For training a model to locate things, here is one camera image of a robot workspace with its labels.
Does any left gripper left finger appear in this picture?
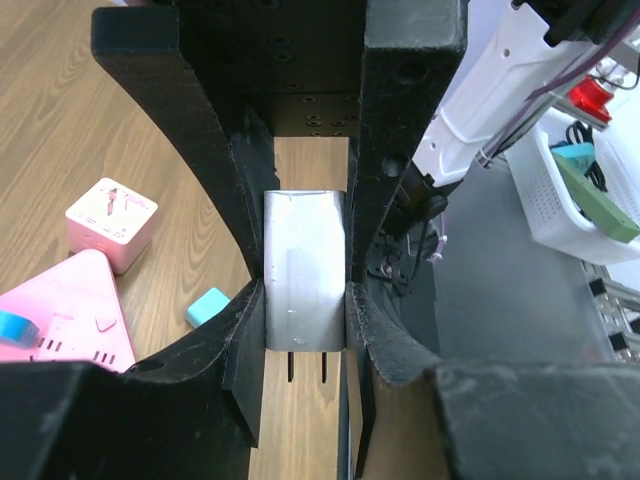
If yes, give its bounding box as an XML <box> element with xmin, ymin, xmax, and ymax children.
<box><xmin>1</xmin><ymin>5</ymin><xmax>273</xmax><ymax>479</ymax></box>

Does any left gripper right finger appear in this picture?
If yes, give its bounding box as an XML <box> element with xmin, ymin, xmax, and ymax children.
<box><xmin>346</xmin><ymin>1</ymin><xmax>639</xmax><ymax>479</ymax></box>

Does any teal small plug adapter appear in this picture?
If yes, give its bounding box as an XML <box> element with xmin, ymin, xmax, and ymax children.
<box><xmin>185</xmin><ymin>287</ymin><xmax>230</xmax><ymax>328</ymax></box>

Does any pink triangular power strip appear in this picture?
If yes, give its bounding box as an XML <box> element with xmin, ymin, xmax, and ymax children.
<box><xmin>1</xmin><ymin>249</ymin><xmax>135</xmax><ymax>372</ymax></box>

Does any white cube charger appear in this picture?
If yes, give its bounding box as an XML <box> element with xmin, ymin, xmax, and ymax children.
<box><xmin>263</xmin><ymin>190</ymin><xmax>346</xmax><ymax>383</ymax></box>

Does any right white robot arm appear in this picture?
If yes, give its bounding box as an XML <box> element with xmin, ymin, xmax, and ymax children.
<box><xmin>382</xmin><ymin>1</ymin><xmax>639</xmax><ymax>238</ymax></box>

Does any blue plug adapter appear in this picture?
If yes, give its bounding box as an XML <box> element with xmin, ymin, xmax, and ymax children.
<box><xmin>0</xmin><ymin>311</ymin><xmax>39</xmax><ymax>348</ymax></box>

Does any pink cube adapter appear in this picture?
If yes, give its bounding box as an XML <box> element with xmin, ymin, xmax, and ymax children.
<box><xmin>65</xmin><ymin>177</ymin><xmax>158</xmax><ymax>275</ymax></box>

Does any white perforated basket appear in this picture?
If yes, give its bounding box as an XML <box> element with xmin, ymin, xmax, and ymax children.
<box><xmin>505</xmin><ymin>109</ymin><xmax>639</xmax><ymax>265</ymax></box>

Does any green box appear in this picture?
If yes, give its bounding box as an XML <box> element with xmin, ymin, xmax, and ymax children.
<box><xmin>551</xmin><ymin>151</ymin><xmax>639</xmax><ymax>244</ymax></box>

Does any red emergency button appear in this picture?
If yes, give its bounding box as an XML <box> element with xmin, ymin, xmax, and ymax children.
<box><xmin>568</xmin><ymin>75</ymin><xmax>614</xmax><ymax>125</ymax></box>

